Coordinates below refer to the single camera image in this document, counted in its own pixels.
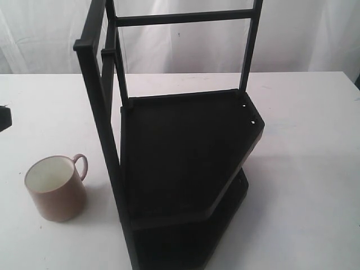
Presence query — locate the black two-tier shelf rack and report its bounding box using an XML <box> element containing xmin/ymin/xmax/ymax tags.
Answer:
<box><xmin>73</xmin><ymin>1</ymin><xmax>264</xmax><ymax>269</ymax></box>

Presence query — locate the pink ceramic mug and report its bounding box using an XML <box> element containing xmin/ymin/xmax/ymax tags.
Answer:
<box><xmin>24</xmin><ymin>154</ymin><xmax>88</xmax><ymax>222</ymax></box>

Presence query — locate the white backdrop curtain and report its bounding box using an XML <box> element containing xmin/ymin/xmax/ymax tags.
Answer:
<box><xmin>1</xmin><ymin>1</ymin><xmax>359</xmax><ymax>81</ymax></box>

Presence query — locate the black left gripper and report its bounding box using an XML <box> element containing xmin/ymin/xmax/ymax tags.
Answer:
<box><xmin>0</xmin><ymin>106</ymin><xmax>12</xmax><ymax>132</ymax></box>

